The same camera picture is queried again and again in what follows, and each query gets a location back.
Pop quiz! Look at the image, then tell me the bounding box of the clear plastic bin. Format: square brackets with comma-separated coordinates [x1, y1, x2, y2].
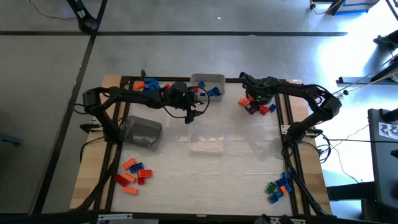
[188, 124, 225, 156]

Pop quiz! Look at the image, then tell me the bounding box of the black table clamp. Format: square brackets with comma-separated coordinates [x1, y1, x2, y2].
[79, 123, 104, 134]

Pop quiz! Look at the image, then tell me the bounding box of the white plastic bin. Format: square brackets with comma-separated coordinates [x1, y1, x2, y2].
[190, 73, 226, 102]

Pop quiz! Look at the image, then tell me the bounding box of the fiducial marker sheet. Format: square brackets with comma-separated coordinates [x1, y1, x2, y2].
[378, 121, 398, 141]

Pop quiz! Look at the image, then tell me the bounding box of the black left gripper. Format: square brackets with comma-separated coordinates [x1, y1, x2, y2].
[163, 81, 205, 124]

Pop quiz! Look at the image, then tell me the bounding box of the black looped cable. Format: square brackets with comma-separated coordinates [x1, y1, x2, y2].
[79, 136, 108, 163]

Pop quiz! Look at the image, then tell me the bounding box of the blue and white box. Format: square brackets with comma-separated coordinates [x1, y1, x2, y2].
[329, 0, 381, 16]

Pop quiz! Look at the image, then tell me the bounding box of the black stand leg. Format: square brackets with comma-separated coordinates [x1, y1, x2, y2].
[67, 0, 101, 34]

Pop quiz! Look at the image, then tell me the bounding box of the smoky grey plastic bin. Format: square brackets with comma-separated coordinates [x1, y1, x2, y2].
[119, 114, 164, 151]

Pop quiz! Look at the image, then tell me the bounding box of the white metal bracket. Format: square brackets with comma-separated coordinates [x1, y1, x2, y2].
[98, 213, 134, 223]
[269, 217, 307, 224]

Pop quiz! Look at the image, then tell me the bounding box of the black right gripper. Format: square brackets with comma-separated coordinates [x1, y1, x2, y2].
[242, 77, 279, 112]

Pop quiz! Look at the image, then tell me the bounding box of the thin black floor cable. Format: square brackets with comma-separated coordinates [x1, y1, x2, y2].
[29, 0, 68, 21]

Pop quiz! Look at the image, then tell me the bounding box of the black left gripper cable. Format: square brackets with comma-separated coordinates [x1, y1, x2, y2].
[162, 86, 211, 120]

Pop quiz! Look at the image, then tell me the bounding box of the beige cord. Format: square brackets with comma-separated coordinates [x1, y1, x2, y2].
[329, 54, 398, 96]

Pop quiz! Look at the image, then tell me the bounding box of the yellow cord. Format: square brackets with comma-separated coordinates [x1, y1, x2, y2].
[306, 70, 398, 100]

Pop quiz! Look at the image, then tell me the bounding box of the black equipment cart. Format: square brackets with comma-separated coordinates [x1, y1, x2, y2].
[360, 107, 398, 224]

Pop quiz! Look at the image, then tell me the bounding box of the person's shoe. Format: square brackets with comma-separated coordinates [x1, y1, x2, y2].
[374, 34, 398, 47]

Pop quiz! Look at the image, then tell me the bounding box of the black floor stand base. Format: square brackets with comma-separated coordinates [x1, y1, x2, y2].
[335, 62, 398, 86]

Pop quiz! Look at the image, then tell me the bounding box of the black power cable bundle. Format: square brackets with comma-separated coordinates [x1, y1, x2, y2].
[310, 124, 376, 184]

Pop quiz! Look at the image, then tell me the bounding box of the black aluminium table frame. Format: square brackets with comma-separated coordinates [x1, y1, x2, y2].
[74, 75, 333, 218]

